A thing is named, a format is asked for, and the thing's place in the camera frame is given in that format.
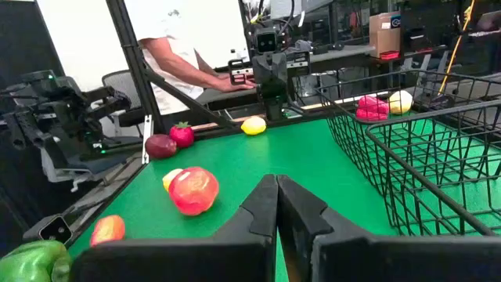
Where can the green table mat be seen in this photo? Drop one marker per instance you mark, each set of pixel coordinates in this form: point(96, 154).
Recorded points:
point(293, 156)

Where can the grey plastic chair seat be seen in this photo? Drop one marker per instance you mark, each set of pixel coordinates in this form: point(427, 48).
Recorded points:
point(58, 168)

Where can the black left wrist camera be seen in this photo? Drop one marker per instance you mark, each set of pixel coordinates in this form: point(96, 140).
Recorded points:
point(267, 41)

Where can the red orange round fruit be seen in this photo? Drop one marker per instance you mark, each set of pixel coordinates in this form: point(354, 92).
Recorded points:
point(193, 192)

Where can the yellow lemon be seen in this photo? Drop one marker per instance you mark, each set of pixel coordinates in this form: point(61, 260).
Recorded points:
point(253, 126)

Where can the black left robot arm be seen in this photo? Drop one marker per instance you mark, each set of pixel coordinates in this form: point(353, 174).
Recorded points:
point(274, 109)

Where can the person's hand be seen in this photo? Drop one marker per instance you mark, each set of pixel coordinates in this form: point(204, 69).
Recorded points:
point(225, 85)

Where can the red bell pepper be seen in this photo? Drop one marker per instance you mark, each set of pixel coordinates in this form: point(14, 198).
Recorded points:
point(372, 109)

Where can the grey mesh office chair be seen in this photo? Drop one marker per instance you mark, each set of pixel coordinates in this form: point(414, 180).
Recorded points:
point(121, 86)

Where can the person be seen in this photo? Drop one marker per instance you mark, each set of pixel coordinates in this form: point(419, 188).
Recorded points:
point(176, 100)

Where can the black table-level camera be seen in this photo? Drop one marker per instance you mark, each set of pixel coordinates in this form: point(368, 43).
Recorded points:
point(55, 230)

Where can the silver metal bracket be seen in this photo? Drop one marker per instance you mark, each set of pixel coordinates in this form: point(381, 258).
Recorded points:
point(147, 137)

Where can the pale yellow oval fruit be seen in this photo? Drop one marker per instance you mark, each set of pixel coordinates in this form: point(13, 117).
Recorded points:
point(170, 178)

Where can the orange carrot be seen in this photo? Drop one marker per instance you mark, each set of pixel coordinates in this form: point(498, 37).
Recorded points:
point(107, 230)

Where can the dark red plum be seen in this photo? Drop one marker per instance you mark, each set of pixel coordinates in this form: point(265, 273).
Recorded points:
point(159, 146)

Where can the red flat box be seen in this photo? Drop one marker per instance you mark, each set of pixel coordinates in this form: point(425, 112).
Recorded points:
point(389, 55)

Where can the grey background workbench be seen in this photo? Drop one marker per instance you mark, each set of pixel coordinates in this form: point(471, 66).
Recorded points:
point(344, 53)

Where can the black background robot arm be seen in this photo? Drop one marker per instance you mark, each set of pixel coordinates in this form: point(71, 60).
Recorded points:
point(66, 105)

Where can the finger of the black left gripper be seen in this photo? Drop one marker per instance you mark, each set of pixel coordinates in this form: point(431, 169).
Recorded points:
point(240, 71)
point(299, 64)

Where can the brown cardboard box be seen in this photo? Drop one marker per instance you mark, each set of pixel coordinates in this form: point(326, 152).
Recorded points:
point(381, 39)

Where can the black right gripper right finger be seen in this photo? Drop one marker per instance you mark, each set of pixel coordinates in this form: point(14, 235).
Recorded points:
point(391, 260)

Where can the red strawberry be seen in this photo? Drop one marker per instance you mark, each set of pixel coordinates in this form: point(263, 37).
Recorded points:
point(182, 136)

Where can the yellow banana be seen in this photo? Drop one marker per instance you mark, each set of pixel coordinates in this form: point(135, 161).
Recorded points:
point(401, 102)

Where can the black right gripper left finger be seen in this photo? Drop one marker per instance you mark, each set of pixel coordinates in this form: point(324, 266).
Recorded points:
point(176, 260)

